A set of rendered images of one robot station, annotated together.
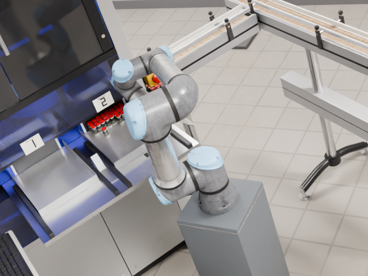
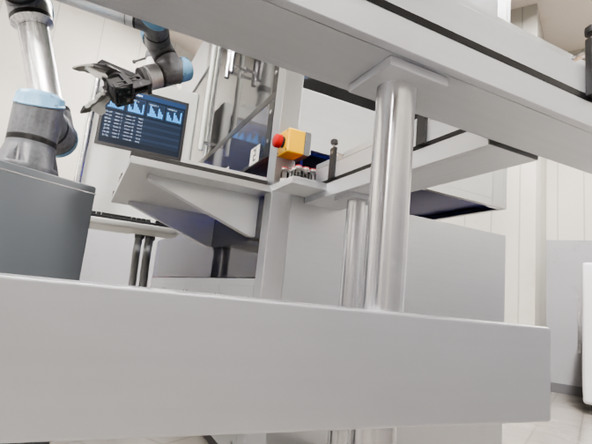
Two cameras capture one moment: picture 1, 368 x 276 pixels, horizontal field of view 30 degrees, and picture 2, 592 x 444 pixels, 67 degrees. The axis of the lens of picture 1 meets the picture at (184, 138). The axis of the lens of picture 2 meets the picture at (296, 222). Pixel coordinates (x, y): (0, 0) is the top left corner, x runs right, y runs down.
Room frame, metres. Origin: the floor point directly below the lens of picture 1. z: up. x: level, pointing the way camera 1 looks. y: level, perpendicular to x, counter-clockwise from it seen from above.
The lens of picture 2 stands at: (2.51, -1.21, 0.55)
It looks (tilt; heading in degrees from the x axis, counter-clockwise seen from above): 10 degrees up; 85
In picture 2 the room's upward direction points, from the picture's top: 6 degrees clockwise
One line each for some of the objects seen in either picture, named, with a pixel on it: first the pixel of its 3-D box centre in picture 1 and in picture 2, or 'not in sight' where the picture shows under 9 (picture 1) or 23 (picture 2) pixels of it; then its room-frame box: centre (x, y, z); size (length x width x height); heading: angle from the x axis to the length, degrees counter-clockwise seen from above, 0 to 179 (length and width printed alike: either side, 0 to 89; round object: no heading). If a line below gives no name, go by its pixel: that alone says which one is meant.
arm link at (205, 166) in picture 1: (205, 167); (38, 116); (1.89, -0.04, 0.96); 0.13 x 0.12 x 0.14; 98
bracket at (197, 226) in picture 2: not in sight; (171, 225); (2.15, 0.59, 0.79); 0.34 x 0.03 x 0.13; 21
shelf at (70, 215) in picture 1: (98, 166); (190, 196); (2.25, 0.36, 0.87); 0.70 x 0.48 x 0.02; 111
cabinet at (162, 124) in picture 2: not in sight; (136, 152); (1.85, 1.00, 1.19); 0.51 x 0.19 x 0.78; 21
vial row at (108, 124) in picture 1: (110, 121); not in sight; (2.48, 0.27, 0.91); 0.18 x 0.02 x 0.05; 111
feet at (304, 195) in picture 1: (333, 164); not in sight; (2.66, -0.68, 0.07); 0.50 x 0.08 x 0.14; 111
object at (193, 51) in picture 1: (191, 47); (392, 156); (2.81, -0.18, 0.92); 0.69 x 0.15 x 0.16; 111
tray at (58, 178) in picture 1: (52, 176); not in sight; (2.25, 0.55, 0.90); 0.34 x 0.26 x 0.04; 21
